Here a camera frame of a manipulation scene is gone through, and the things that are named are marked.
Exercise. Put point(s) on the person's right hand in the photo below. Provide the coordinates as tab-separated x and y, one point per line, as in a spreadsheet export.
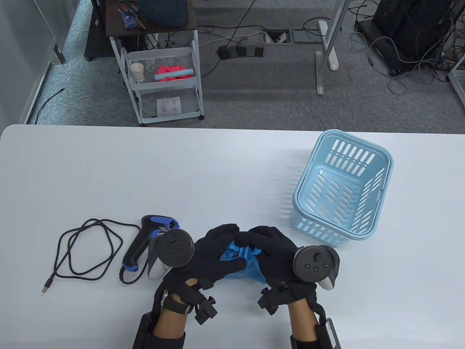
276	254

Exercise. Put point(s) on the person's left hand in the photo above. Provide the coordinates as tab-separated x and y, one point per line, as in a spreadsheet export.
209	260

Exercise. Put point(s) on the blue plastic bag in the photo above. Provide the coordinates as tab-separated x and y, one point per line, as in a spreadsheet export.
250	271

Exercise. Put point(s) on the black blue barcode scanner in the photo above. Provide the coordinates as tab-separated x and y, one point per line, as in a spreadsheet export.
136	251

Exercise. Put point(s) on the person's left forearm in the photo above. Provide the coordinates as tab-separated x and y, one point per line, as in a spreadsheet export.
170	321

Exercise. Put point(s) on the person's right forearm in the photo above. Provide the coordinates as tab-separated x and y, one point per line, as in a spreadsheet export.
303	321

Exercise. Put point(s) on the grey black hand controller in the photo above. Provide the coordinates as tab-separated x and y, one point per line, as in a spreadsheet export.
312	263
174	249

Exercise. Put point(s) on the light blue plastic basket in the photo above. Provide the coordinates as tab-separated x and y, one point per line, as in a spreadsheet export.
323	174

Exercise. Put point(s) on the printed paper sheet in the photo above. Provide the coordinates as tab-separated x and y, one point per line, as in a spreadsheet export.
169	106

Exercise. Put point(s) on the teal tube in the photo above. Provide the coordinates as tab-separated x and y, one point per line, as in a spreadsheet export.
174	74

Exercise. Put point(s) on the pink cloth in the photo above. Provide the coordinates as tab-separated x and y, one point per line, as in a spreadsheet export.
169	71

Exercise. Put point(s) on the white paper cup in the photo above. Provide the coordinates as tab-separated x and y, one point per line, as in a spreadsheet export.
138	72

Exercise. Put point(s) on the floor socket box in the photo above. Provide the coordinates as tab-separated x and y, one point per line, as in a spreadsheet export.
278	37

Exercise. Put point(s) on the white desk leg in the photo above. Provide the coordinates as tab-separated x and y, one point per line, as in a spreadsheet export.
328	40

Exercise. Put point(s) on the white utility cart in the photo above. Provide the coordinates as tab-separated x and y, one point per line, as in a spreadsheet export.
152	31

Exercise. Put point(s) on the black cabinet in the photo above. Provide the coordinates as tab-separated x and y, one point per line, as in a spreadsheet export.
96	36

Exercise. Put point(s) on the dark blue fabric bag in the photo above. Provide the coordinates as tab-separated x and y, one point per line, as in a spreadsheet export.
163	12

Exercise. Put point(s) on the black equipment pile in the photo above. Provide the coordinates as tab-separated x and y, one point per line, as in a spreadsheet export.
410	25

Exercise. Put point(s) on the grey metal rail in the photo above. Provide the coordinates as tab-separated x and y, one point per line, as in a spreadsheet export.
319	72

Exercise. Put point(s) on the white metal frame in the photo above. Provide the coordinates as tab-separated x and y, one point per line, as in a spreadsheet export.
457	78

